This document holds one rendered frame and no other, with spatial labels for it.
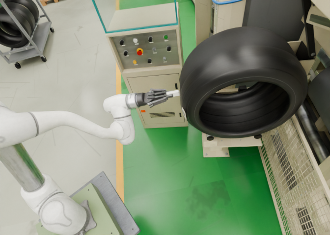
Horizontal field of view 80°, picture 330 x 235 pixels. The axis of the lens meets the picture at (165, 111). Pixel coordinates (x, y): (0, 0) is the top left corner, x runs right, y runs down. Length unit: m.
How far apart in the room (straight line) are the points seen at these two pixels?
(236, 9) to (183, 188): 1.60
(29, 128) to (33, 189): 0.50
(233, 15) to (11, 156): 1.22
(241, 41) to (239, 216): 1.54
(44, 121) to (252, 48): 0.86
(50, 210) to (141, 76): 1.19
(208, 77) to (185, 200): 1.43
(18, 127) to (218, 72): 0.76
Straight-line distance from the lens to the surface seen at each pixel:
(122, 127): 1.11
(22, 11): 4.63
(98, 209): 1.40
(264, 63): 0.87
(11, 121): 0.84
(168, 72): 1.77
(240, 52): 0.87
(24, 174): 1.19
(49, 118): 0.90
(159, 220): 2.05
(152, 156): 2.27
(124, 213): 1.45
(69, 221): 1.24
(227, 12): 1.14
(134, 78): 1.84
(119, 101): 1.12
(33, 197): 1.30
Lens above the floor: 1.99
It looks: 51 degrees down
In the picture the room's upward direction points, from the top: 13 degrees counter-clockwise
